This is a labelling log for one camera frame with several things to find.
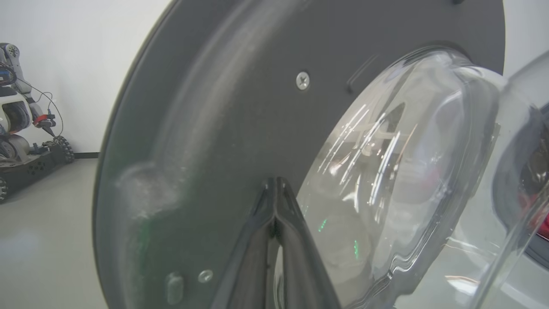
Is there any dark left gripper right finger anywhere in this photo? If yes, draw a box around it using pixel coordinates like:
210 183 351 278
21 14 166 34
274 177 342 309

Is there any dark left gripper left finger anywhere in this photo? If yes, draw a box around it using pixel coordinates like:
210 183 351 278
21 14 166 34
209 177 276 309

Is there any white front-load washing machine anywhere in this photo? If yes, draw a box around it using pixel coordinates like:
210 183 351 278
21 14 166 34
446 0 549 309

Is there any grey wheeled background robot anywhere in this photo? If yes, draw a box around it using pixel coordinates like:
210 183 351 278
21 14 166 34
0 43 75 203

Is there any dark round washer door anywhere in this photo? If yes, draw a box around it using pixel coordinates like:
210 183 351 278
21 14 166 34
92 0 549 309

